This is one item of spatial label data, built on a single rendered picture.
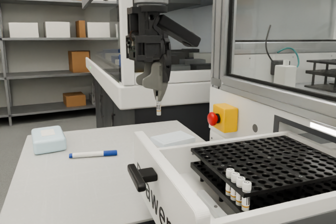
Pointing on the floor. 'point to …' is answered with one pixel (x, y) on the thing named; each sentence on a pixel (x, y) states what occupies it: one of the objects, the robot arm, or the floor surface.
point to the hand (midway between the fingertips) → (161, 94)
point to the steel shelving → (22, 110)
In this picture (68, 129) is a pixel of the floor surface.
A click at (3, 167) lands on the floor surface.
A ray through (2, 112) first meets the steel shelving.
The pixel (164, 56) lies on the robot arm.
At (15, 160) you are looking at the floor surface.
